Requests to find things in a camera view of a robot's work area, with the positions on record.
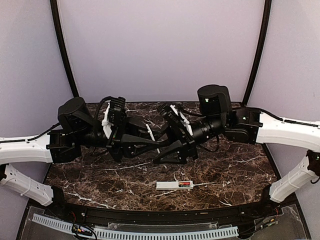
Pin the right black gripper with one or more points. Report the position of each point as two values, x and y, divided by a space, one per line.
185 144

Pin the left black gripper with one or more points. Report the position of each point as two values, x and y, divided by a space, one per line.
121 137

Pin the white remote battery cover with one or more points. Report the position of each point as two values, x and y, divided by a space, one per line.
150 132

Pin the white remote control body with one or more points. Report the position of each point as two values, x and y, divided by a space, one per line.
171 185

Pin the green battery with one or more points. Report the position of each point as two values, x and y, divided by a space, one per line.
184 186

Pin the red battery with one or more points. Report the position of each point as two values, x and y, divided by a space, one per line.
184 183

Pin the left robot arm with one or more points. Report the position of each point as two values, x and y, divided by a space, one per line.
61 143

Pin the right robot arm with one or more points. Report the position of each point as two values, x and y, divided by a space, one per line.
244 125

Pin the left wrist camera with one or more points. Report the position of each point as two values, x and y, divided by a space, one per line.
113 115

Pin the black front rail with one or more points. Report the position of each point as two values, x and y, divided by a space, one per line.
241 214

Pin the white slotted cable duct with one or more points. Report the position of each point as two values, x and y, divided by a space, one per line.
119 231

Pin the left black frame post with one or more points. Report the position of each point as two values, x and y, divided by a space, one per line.
62 47

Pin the black frame post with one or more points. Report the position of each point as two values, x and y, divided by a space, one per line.
259 51
62 47

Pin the right black frame post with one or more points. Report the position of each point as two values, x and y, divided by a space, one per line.
259 51

